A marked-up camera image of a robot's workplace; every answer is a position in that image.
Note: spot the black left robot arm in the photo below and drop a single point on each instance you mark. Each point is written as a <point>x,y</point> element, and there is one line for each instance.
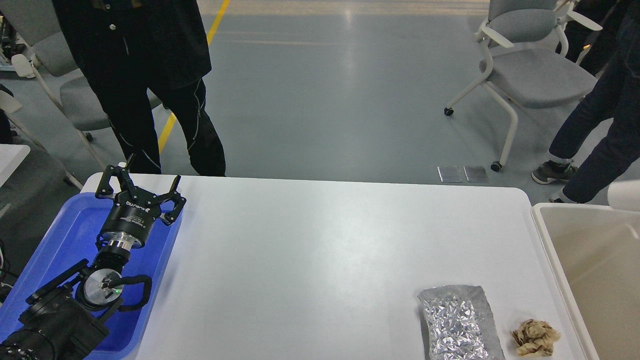
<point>88,290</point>

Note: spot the crumpled aluminium foil sheet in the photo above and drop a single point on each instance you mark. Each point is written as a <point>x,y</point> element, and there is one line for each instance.
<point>460,323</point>

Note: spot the beige plastic bin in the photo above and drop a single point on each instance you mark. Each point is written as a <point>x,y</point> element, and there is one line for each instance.
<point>594,253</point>

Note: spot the person in black clothes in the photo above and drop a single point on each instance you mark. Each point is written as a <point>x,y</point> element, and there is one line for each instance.
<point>127,48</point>

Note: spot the metal floor plate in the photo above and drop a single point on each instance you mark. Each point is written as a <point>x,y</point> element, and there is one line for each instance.
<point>475,174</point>
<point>449,174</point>

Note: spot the grey chair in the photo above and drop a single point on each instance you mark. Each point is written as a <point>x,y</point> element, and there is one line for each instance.
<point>36,22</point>
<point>524,46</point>

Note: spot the white side table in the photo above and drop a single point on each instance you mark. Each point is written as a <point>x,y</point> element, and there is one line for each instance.
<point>11,156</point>

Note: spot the left metal floor plate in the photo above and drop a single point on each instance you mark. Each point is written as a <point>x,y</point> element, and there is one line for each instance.
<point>449,174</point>

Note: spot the white paper cup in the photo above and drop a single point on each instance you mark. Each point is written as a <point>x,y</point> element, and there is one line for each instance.
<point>624,195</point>

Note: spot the crumpled brown paper ball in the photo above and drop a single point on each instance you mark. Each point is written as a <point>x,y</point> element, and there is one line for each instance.
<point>535,338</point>

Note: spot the grey chair right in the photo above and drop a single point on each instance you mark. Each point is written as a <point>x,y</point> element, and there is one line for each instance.
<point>524,46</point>

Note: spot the grey chair left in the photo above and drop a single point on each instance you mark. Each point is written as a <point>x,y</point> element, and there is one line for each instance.
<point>36,22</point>

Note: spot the right metal floor plate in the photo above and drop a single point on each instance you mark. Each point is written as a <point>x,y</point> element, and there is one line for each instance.
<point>475,174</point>

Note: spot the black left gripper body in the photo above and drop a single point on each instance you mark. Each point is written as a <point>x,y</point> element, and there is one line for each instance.
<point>132,217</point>

